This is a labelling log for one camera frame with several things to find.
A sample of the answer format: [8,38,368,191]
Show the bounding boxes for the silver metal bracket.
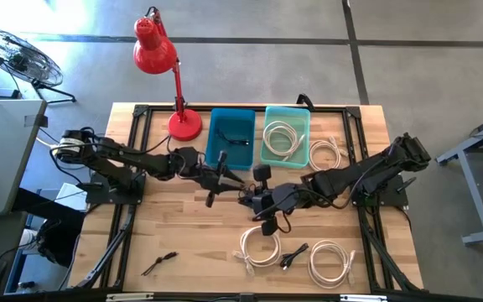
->
[339,294,388,302]
[106,293,155,302]

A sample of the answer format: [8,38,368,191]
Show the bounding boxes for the white cable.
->
[308,136,350,172]
[307,238,356,290]
[262,120,307,163]
[231,225,283,277]

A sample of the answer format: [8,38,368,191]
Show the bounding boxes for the black aluminium table frame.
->
[69,103,425,294]

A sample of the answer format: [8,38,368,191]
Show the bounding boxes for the teal plastic bin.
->
[259,105,312,170]

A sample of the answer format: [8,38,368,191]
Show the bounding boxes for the black clamp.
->
[295,92,316,111]

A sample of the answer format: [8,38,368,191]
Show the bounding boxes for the grey side table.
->
[0,98,49,217]

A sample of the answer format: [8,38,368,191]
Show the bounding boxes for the grey metal stand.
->
[435,107,483,246]

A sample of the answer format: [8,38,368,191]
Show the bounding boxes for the black floor fan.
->
[0,27,77,105]

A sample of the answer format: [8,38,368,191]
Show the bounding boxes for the red desk lamp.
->
[132,6,204,143]

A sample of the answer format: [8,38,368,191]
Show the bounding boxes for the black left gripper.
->
[194,149,247,210]

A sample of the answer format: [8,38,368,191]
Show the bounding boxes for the blue plastic bin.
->
[205,107,257,172]

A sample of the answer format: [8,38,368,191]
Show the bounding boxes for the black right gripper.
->
[237,164,278,236]

